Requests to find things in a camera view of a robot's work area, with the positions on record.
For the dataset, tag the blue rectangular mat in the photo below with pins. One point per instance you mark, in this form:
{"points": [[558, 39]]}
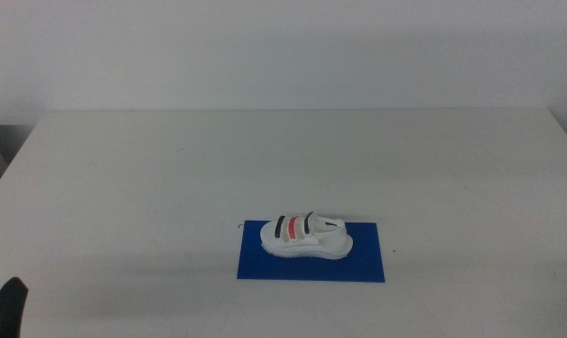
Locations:
{"points": [[363, 267]]}

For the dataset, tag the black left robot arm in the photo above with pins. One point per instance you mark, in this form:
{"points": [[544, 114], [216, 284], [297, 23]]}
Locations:
{"points": [[4, 312]]}

